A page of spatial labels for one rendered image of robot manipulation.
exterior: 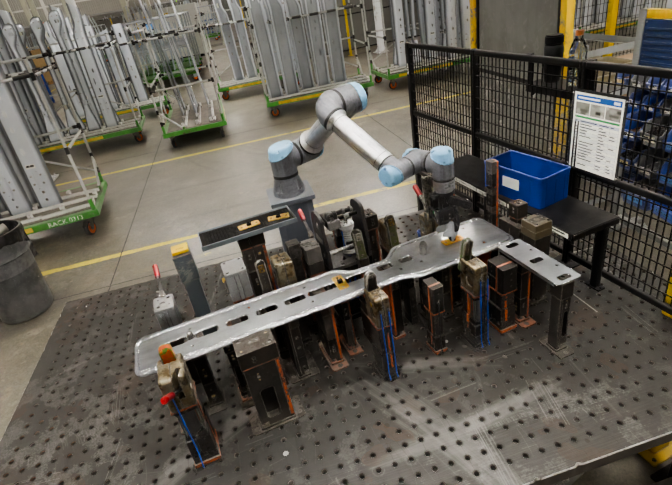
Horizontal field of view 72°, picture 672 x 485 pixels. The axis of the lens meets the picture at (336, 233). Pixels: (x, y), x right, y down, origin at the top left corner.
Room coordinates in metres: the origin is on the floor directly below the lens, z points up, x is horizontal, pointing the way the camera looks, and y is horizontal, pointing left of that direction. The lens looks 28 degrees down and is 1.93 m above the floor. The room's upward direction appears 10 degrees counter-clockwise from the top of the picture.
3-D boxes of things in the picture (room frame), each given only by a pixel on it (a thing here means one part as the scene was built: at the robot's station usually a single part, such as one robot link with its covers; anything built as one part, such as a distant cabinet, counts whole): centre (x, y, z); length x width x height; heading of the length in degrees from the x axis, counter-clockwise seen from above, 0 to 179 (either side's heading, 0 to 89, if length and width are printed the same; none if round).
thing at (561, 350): (1.17, -0.69, 0.84); 0.11 x 0.06 x 0.29; 17
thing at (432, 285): (1.27, -0.29, 0.84); 0.11 x 0.08 x 0.29; 17
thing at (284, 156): (2.02, 0.17, 1.27); 0.13 x 0.12 x 0.14; 128
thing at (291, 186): (2.02, 0.18, 1.15); 0.15 x 0.15 x 0.10
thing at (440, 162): (1.48, -0.40, 1.32); 0.09 x 0.08 x 0.11; 38
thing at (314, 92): (8.65, -0.11, 0.88); 1.91 x 1.00 x 1.76; 96
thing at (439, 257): (1.34, 0.03, 1.00); 1.38 x 0.22 x 0.02; 107
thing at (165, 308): (1.34, 0.63, 0.88); 0.11 x 0.10 x 0.36; 17
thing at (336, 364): (1.33, 0.09, 0.84); 0.17 x 0.06 x 0.29; 17
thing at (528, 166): (1.72, -0.81, 1.09); 0.30 x 0.17 x 0.13; 23
